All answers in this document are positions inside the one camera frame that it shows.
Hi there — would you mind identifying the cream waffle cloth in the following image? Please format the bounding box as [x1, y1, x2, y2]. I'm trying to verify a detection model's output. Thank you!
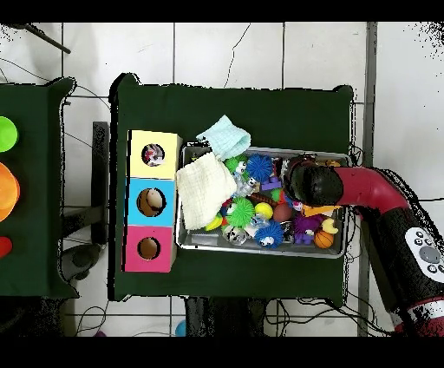
[175, 151, 238, 231]

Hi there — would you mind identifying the mint green waffle cloth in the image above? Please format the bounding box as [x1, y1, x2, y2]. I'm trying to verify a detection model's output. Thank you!
[195, 115, 251, 163]

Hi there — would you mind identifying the pale floral cloth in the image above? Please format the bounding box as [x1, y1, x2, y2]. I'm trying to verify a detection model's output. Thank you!
[142, 144, 165, 167]

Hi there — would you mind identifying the bright green cup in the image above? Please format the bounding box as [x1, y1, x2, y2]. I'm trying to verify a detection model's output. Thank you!
[0, 115, 19, 153]

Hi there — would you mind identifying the shallow clear mesh bin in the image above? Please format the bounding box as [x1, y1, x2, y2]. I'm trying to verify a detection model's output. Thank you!
[174, 141, 350, 260]

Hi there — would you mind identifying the wooden box with three holes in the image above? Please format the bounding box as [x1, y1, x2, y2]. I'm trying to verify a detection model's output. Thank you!
[121, 129, 183, 273]

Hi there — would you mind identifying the green spiky ball with eyes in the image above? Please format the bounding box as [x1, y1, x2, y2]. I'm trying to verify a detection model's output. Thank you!
[224, 154, 248, 174]

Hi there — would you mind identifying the green spiky rubber ball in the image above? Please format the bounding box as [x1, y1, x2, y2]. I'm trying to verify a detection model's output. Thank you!
[225, 196, 256, 228]

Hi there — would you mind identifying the blue spiky rubber ball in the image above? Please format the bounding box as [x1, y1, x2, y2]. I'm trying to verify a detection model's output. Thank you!
[245, 153, 274, 183]

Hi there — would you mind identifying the purple toy brick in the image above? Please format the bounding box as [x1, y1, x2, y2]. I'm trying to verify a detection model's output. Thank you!
[260, 175, 283, 191]

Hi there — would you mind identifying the yellow tennis ball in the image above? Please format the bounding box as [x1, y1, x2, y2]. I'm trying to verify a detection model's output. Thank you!
[254, 201, 274, 220]

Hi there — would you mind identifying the crushed silver can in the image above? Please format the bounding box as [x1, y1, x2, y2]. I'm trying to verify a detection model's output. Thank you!
[222, 225, 248, 246]

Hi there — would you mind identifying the small brown football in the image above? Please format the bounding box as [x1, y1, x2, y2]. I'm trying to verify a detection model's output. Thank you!
[271, 202, 293, 223]

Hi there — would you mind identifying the blue spiky ball with eyes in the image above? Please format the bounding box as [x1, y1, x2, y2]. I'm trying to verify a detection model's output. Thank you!
[253, 220, 285, 250]

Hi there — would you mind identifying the dark green table cloth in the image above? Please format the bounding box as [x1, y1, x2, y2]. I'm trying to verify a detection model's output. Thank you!
[0, 76, 79, 300]
[108, 72, 354, 302]

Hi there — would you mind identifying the purple fuzzy toy figure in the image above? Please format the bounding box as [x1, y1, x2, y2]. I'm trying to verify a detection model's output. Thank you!
[291, 213, 324, 246]

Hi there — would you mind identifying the small orange basketball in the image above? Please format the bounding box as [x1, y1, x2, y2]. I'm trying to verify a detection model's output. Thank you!
[314, 230, 335, 250]

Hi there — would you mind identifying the black upright panel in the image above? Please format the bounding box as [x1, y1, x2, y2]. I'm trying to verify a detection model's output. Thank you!
[91, 121, 110, 246]

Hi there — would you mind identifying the grey rounded object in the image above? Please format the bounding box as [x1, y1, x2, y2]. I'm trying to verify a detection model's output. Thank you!
[60, 242, 102, 282]

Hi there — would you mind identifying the orange bowl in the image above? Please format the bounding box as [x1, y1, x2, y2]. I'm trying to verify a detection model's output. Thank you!
[0, 161, 21, 223]

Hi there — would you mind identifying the dark thin rod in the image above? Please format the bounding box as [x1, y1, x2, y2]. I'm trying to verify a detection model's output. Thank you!
[13, 22, 72, 55]

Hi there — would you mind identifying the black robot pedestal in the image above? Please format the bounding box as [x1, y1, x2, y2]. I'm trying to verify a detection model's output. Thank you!
[185, 296, 268, 337]

